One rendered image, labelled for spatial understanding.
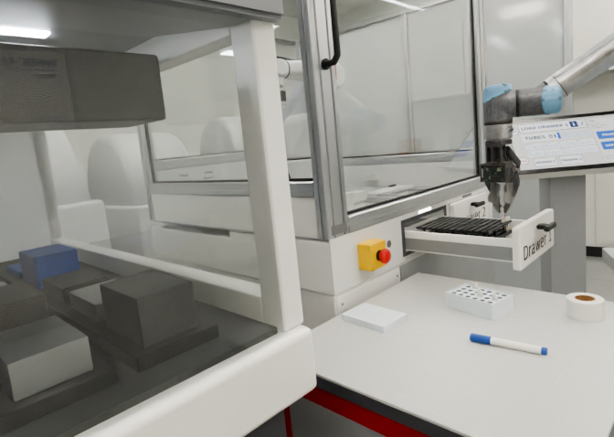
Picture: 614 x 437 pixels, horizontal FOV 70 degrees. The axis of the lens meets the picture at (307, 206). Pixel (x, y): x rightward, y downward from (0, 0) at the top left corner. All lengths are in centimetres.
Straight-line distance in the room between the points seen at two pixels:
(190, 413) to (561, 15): 282
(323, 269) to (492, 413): 53
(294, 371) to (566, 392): 43
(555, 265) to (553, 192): 35
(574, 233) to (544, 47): 117
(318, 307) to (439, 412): 52
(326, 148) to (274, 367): 59
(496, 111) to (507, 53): 176
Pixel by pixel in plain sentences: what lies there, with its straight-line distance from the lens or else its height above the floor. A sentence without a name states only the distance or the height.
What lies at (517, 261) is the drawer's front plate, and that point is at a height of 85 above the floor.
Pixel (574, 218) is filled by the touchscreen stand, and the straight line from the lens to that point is 238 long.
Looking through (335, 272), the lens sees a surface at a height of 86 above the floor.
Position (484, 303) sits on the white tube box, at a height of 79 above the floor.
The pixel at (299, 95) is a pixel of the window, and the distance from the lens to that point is 113.
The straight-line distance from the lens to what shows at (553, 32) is 303.
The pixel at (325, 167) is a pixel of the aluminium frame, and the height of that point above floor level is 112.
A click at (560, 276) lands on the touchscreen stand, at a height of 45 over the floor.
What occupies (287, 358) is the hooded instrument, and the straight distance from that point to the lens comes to 68.
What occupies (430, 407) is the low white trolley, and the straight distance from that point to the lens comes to 78.
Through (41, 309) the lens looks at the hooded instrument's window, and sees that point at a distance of 50.
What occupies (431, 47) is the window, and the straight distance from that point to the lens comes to 159.
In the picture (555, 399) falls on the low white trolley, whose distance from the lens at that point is 83.
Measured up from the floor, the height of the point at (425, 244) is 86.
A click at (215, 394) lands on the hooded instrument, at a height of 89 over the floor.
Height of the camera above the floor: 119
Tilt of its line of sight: 8 degrees down
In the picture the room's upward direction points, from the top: 6 degrees counter-clockwise
